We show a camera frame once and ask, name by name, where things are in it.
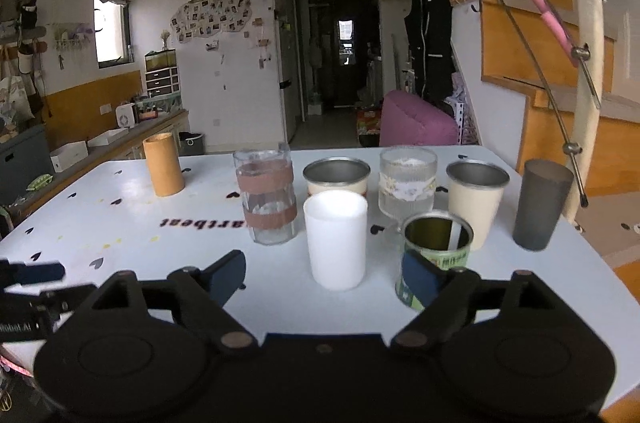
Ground ribbed glass cup lace band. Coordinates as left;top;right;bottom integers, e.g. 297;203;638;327
378;146;438;221

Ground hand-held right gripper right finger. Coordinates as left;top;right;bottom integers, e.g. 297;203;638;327
391;249;562;352

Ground pink foam tube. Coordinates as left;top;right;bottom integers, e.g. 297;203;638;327
528;0;581;54

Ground bamboo cup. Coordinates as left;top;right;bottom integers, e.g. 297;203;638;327
142;134;185;198

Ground cloud-shaped photo wall board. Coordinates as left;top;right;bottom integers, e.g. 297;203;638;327
170;0;252;46

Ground purple beanbag chair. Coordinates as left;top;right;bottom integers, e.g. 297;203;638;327
378;89;460;148

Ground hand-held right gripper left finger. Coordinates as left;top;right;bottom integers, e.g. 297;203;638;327
91;250;259;352

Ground wooden staircase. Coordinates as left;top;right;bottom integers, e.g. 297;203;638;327
424;0;640;224

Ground grey translucent cup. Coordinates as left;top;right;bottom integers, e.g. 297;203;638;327
512;158;575;252

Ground dark grey storage bin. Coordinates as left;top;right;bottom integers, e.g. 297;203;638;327
0;124;53;206

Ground short cream steel-lined cup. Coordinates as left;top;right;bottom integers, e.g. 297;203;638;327
302;157;371;202

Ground tall cream steel-lined cup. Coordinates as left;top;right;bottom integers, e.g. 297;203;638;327
445;160;511;252

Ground clear glass cup brown bands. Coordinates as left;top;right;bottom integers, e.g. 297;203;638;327
233;142;298;246

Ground printed tote bag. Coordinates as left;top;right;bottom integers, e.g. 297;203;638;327
0;75;37;128

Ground white flat tray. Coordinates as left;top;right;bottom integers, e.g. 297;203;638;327
87;127;130;148

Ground green tin can cup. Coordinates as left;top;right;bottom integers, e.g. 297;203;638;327
395;211;474;312

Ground window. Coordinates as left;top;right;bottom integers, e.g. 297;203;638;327
93;0;134;70

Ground black storage basket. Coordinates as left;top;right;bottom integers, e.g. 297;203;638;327
178;131;205;156

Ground white small appliance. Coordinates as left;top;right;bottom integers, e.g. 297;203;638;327
115;103;137;128

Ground small drawer organizer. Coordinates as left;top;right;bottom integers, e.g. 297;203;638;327
144;50;181;98

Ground white plastic cup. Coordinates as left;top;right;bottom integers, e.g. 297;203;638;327
303;190;369;291

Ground white perforated rack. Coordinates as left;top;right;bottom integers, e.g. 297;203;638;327
445;95;476;146

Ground white refrigerator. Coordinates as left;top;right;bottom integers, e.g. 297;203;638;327
273;0;304;142

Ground white curved railing post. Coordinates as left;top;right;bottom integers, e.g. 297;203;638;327
560;0;607;224

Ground pink strap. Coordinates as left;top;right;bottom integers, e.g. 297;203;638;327
0;350;35;378

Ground black hanging coat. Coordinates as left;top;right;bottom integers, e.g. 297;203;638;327
403;0;455;104

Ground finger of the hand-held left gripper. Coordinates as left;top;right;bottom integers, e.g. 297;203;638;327
0;259;67;288

